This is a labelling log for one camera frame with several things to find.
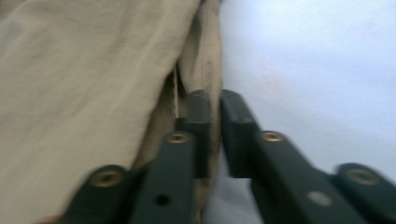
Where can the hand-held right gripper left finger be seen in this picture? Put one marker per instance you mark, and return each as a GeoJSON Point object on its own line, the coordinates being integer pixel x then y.
{"type": "Point", "coordinates": [196, 130]}

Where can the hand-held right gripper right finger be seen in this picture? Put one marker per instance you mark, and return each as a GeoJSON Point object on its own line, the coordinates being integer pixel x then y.
{"type": "Point", "coordinates": [238, 133]}

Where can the khaki pants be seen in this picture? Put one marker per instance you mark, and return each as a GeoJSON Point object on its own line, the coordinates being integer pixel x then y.
{"type": "Point", "coordinates": [87, 93]}

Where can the white table mat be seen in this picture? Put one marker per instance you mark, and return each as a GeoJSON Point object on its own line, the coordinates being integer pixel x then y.
{"type": "Point", "coordinates": [311, 77]}

